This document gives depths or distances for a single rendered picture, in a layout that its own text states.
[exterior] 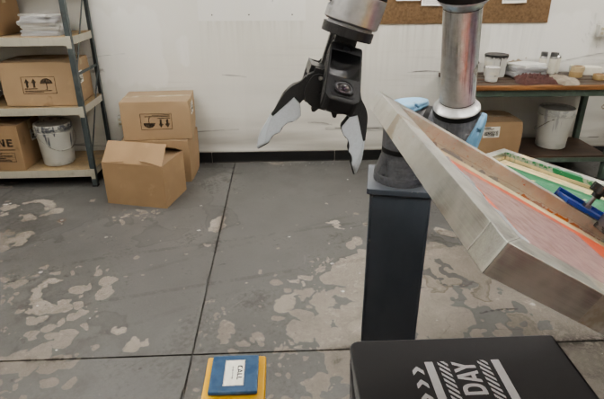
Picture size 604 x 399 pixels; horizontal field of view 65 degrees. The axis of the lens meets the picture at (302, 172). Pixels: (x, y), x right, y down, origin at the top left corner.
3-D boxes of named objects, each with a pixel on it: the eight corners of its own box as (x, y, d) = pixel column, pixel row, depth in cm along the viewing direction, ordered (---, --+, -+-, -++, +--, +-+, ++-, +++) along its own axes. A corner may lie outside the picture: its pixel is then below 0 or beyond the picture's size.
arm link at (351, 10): (392, 4, 60) (331, -16, 59) (379, 40, 62) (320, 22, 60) (380, 1, 67) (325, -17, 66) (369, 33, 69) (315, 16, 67)
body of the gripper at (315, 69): (341, 107, 74) (368, 31, 70) (350, 124, 66) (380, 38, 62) (295, 93, 73) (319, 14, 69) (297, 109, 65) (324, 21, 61)
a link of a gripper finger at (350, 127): (367, 155, 76) (350, 102, 72) (374, 170, 70) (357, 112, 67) (349, 162, 76) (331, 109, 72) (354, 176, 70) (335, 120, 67)
